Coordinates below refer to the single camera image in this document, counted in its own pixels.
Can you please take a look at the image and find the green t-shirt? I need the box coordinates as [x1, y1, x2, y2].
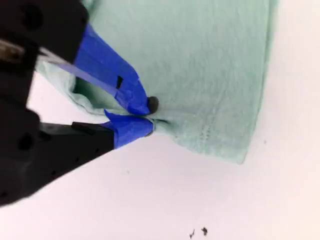
[34, 0, 279, 166]

